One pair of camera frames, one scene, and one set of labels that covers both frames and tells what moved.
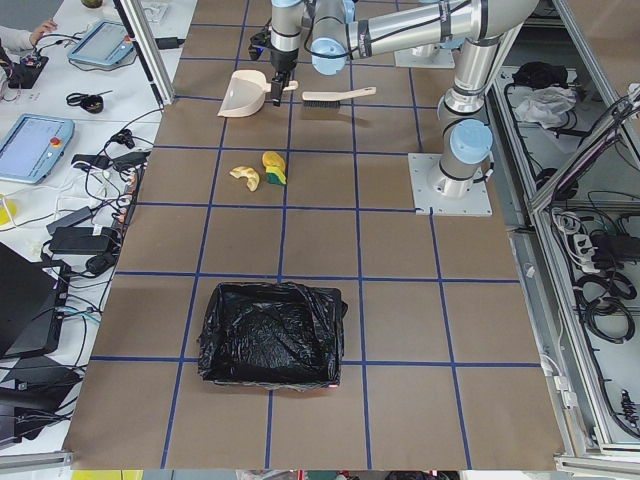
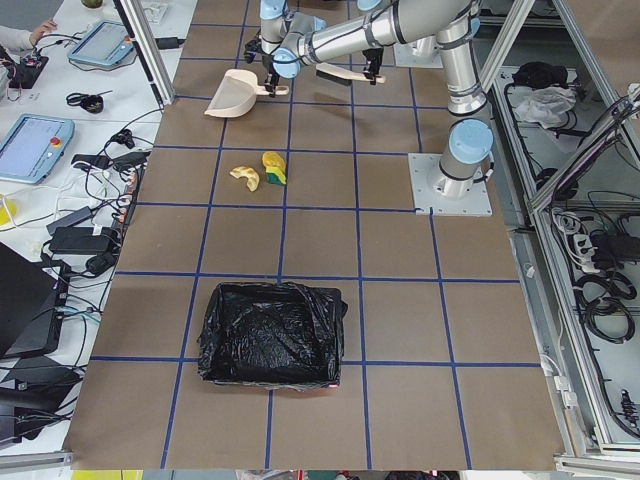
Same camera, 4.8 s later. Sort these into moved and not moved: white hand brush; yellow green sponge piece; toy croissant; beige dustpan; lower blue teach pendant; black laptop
Moved: white hand brush; beige dustpan
Not moved: black laptop; yellow green sponge piece; lower blue teach pendant; toy croissant
